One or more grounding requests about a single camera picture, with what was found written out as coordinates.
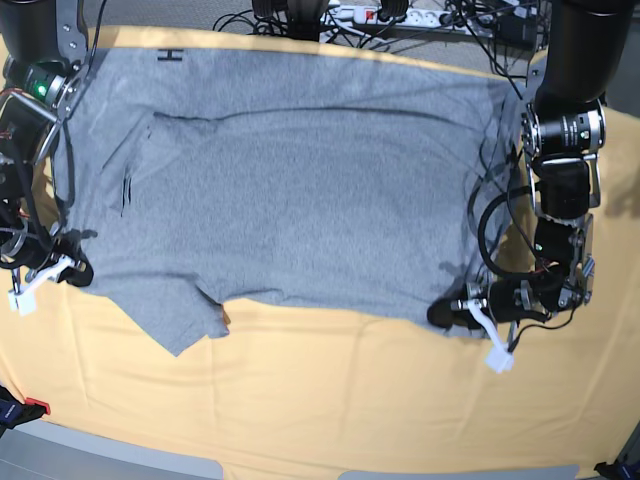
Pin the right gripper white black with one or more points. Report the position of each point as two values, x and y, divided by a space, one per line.
73 267

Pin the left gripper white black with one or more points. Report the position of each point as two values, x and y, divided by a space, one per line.
472 311

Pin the grey t-shirt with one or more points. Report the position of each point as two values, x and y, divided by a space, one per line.
289 179

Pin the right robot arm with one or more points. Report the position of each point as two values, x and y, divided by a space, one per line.
49 56

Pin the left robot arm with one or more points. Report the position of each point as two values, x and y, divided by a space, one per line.
563 130

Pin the red black clamp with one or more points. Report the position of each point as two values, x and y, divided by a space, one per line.
14 412

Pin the yellow table cloth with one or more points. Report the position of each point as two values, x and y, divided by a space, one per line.
310 394

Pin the black clamp right corner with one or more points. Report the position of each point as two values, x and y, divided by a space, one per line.
618 471

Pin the white power strip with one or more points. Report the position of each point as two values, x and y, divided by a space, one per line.
366 19

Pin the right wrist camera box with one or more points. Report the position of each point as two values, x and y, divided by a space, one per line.
23 302

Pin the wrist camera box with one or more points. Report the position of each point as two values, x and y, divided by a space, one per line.
499 360
23 302

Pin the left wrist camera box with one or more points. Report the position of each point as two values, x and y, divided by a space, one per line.
499 360

